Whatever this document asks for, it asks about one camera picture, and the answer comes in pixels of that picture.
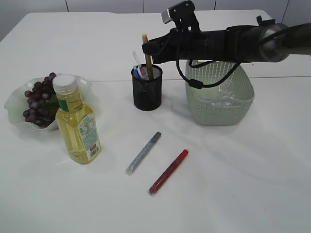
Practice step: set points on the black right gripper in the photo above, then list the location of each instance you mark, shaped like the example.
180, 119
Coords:
164, 49

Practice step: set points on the gold glitter pen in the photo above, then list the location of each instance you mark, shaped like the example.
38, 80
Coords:
148, 59

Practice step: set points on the clear plastic ruler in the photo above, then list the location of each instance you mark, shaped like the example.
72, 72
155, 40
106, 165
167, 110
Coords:
136, 58

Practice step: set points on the pink scissors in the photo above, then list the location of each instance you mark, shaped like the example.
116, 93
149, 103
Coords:
141, 72

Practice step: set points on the blue scissors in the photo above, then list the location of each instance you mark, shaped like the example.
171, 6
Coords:
136, 72

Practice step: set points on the clear plastic sheet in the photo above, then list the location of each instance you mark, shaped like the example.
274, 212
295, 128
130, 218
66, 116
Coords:
224, 95

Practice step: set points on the silver glitter pen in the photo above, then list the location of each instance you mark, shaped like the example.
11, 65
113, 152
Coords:
142, 154

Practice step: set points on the red glitter pen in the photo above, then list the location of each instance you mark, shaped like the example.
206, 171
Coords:
167, 173

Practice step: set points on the yellow oil bottle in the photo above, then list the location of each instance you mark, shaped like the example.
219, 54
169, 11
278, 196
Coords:
76, 120

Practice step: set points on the purple artificial grape bunch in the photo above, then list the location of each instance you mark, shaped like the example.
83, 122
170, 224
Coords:
42, 102

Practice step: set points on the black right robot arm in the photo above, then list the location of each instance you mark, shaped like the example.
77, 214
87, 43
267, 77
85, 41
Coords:
267, 42

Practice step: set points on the black mesh pen holder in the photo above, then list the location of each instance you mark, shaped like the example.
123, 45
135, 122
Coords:
147, 94

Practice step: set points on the green plastic basket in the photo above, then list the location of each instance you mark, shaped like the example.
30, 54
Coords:
199, 101

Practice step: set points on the green wavy glass plate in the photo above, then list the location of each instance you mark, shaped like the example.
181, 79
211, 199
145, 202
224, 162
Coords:
16, 104

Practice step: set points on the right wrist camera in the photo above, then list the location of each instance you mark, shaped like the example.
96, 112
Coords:
183, 16

